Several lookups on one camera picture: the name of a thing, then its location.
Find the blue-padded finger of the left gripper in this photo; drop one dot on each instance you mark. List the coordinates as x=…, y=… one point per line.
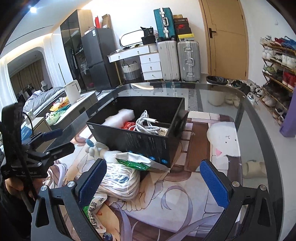
x=54, y=153
x=43, y=137

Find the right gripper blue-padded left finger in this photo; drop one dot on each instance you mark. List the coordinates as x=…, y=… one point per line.
x=47, y=220

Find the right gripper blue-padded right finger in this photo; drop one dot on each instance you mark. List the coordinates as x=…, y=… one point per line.
x=259, y=220

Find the green white packet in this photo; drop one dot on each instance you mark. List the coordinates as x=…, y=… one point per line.
x=93, y=211
x=140, y=162

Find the person's left hand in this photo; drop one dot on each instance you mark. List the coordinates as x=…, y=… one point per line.
x=14, y=185

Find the grey tv console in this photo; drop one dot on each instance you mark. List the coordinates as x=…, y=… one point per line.
x=74, y=111

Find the bed with grey bedding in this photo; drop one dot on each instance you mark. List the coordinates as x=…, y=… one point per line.
x=40, y=103

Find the white plush toy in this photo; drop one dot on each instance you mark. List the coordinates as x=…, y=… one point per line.
x=99, y=150

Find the beige slipper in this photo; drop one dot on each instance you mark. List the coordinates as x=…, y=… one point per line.
x=254, y=169

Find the white electric kettle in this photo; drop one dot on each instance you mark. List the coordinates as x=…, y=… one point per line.
x=73, y=91

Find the anime print desk mat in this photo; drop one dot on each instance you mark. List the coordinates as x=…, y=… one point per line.
x=174, y=205

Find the purple bag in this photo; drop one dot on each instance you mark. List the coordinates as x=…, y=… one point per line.
x=288, y=128

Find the black cardboard box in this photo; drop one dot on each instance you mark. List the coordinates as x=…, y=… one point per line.
x=155, y=132

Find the woven laundry basket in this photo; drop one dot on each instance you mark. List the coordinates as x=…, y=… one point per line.
x=131, y=71

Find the black refrigerator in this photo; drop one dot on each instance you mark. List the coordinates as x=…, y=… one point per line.
x=98, y=44

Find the dark glass cabinet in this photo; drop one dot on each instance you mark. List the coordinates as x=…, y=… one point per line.
x=72, y=31

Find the white dresser desk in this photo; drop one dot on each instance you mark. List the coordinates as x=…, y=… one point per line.
x=147, y=57

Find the white trash bin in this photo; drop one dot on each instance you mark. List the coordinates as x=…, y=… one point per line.
x=215, y=96

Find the oval mirror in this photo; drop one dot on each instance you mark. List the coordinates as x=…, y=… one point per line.
x=131, y=38

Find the black bag on dresser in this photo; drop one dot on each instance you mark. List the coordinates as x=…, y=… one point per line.
x=148, y=37

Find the white suitcase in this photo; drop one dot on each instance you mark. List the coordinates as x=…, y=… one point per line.
x=169, y=61

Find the silver suitcase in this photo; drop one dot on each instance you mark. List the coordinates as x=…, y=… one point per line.
x=189, y=61

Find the teal suitcase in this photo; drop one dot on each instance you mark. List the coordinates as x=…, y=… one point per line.
x=165, y=24

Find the wooden shoe rack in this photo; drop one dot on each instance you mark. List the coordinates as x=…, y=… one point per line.
x=278, y=56

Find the stacked shoe boxes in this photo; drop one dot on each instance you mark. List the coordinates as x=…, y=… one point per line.
x=182, y=28

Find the wooden door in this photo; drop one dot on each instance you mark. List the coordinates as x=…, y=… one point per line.
x=226, y=38

